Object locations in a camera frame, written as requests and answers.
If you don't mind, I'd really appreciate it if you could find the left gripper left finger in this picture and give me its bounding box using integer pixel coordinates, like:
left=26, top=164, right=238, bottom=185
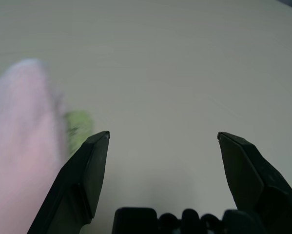
left=26, top=131, right=111, bottom=234

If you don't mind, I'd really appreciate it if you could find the green terry towel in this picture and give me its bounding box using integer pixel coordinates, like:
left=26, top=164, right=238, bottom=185
left=65, top=110, right=95, bottom=156

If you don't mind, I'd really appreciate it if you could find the pink terry towel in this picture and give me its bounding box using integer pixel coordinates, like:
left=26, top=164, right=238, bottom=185
left=0, top=58, right=71, bottom=234

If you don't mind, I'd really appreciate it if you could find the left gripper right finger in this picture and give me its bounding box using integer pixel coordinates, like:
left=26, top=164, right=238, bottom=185
left=217, top=131, right=292, bottom=234

